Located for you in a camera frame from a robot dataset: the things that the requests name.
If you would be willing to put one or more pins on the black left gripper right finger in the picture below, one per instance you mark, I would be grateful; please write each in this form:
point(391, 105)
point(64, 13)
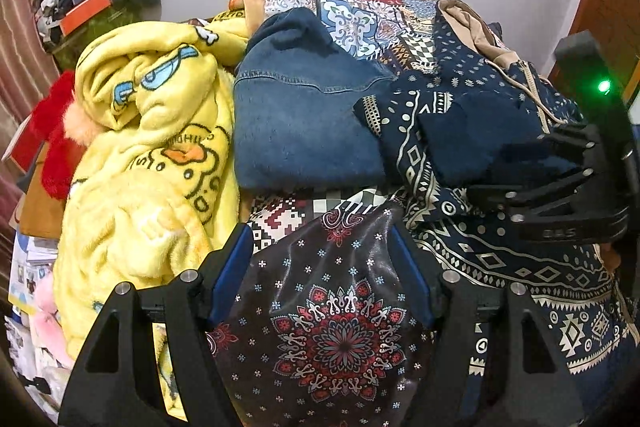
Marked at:
point(494, 363)

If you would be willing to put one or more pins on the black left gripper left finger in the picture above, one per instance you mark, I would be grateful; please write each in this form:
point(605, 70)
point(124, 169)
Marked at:
point(115, 379)

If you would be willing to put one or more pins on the navy patterned hooded jacket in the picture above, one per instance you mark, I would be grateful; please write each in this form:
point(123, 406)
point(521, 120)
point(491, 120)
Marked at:
point(488, 100)

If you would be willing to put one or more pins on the brown wooden door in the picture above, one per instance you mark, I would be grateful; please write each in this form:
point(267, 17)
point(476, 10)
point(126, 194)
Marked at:
point(615, 25)

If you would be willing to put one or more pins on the yellow duck fleece blanket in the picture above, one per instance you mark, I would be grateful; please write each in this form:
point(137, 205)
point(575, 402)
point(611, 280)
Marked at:
point(155, 191)

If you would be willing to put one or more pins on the colourful patchwork bedspread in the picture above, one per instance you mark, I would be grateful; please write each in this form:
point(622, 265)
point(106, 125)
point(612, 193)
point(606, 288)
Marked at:
point(321, 333)

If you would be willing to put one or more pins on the red plush toy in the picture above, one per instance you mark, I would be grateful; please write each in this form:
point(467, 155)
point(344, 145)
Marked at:
point(44, 126)

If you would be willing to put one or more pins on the blue denim jeans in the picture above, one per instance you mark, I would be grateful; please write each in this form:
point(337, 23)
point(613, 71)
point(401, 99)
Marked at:
point(294, 97)

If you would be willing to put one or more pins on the orange box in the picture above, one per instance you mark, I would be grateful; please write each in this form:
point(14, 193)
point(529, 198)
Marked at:
point(81, 13)

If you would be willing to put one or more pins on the dark green bag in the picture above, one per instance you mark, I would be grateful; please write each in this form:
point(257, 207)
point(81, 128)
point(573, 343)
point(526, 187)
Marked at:
point(67, 50)

